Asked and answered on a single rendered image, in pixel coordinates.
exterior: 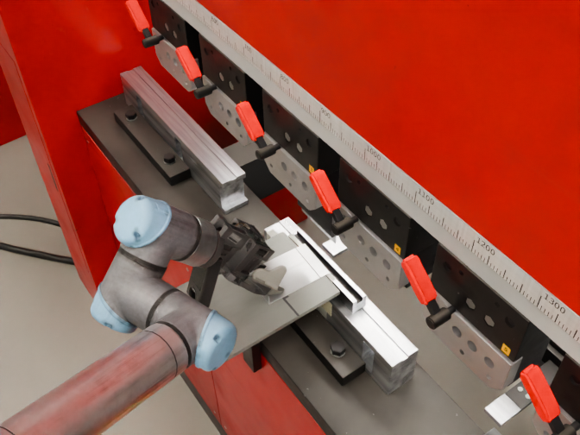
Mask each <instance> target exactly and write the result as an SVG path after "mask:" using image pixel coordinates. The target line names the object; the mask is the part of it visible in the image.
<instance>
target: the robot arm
mask: <svg viewBox="0 0 580 435"><path fill-rule="evenodd" d="M115 219H116V222H115V223H114V225H113V228H114V233H115V235H116V237H117V239H118V240H119V241H120V242H121V243H120V247H119V249H118V251H117V253H116V255H115V257H114V259H113V261H112V263H111V265H110V267H109V269H108V271H107V273H106V275H105V277H104V279H103V281H102V282H101V283H100V284H99V286H98V290H97V293H96V295H95V297H94V299H93V302H92V304H91V315H92V316H93V317H94V318H95V319H96V320H97V321H98V322H99V323H100V324H102V325H104V326H107V327H109V328H111V329H112V330H114V331H118V332H121V333H132V332H134V331H135V330H136V328H137V327H138V328H140V329H141V330H142V331H141V332H140V333H138V334H137V335H135V336H134V337H132V338H131V339H129V340H128V341H126V342H125V343H123V344H121V345H120V346H118V347H117V348H115V349H114V350H113V351H111V352H110V353H108V354H106V355H105V356H103V357H101V358H100V359H98V360H97V361H96V362H94V363H93V364H91V365H90V366H88V367H87V368H85V369H83V370H81V371H80V372H78V373H77V374H76V375H74V376H73V377H71V378H70V379H68V380H67V381H65V382H63V383H61V384H60V385H59V386H58V387H56V388H54V389H53V390H51V391H50V392H48V393H47V394H45V395H43V396H42V397H41V398H39V399H38V400H36V401H34V402H33V403H31V404H30V405H28V406H27V407H25V408H23V409H22V410H21V411H20V412H18V413H16V414H14V415H13V416H11V417H10V418H8V419H6V420H5V421H4V422H3V423H1V424H0V435H101V434H102V433H103V432H105V431H106V430H108V429H109V428H110V427H112V426H113V425H115V424H116V423H117V421H119V420H120V419H122V418H123V417H124V416H126V415H127V414H128V413H130V412H131V411H132V410H134V409H135V408H136V407H138V406H139V405H141V404H142V403H143V402H144V401H145V400H147V399H148V398H149V397H150V396H152V395H153V394H155V393H156V392H157V391H159V390H160V389H161V388H163V387H164V386H165V385H167V384H168V383H169V382H170V381H171V380H173V379H174V378H175V377H177V376H178V375H179V374H181V373H182V372H183V371H184V370H185V369H188V368H189V367H190V366H191V365H193V364H195V366H196V367H197V368H198V369H199V368H201V369H203V370H205V371H212V370H216V369H218V368H219V367H220V366H222V365H223V364H224V362H225V361H226V360H227V358H228V357H229V356H230V353H231V352H232V350H233V348H234V346H235V343H236V327H235V326H234V325H233V324H232V323H231V322H230V321H229V320H227V319H226V318H224V317H223V316H221V315H220V314H218V312H217V311H216V310H212V309H210V308H208V307H209V306H210V303H211V298H212V295H213V292H214V289H215V286H216V283H217V279H218V275H219V274H222V275H223V277H224V278H225V279H226V280H228V281H230V282H232V283H234V284H236V285H238V286H240V287H243V288H245V289H246V290H248V291H250V292H252V293H255V294H260V295H273V294H278V293H282V292H283V291H284V290H285V289H284V288H282V287H279V285H280V283H281V281H282V279H283V277H284V275H285V274H286V272H287V267H286V266H283V265H280V266H278V267H276V268H274V269H272V270H266V269H264V268H265V267H266V265H265V264H263V263H262V261H265V262H266V261H267V260H268V259H269V258H270V257H271V255H272V254H273V253H274V250H271V248H269V246H268V245H267V244H266V242H265V241H264V240H263V239H264V238H263V236H262V235H261V234H260V232H259V231H258V230H257V229H256V228H254V227H255V226H254V225H252V224H248V223H246V222H244V221H243V220H240V219H238V218H236V217H235V218H234V219H233V221H232V222H231V223H230V224H229V223H228V222H227V221H226V220H225V219H224V217H223V216H221V215H219V214H217V215H216V216H215V217H214V218H213V219H212V220H211V221H210V222H209V221H207V220H204V219H203V218H200V217H196V216H194V215H192V214H190V213H188V212H185V211H182V210H180V209H178V208H176V207H173V206H171V205H169V204H168V203H166V202H164V201H162V200H158V199H152V198H150V197H146V196H143V195H136V196H133V197H130V198H128V199H126V200H125V201H124V202H123V203H122V204H121V205H120V207H119V208H118V210H117V213H116V216H115ZM170 260H174V261H177V262H181V263H184V264H186V265H189V266H192V272H191V276H190V280H189V283H188V287H187V290H186V292H187V294H188V295H187V294H185V293H183V292H181V291H180V290H179V289H177V288H176V287H173V286H172V285H170V284H168V283H167V282H165V281H164V280H162V277H163V275H164V274H165V272H166V270H167V265H168V263H169V262H170ZM253 270H254V272H253V273H252V275H251V276H250V275H249V273H251V272H252V271H253Z"/></svg>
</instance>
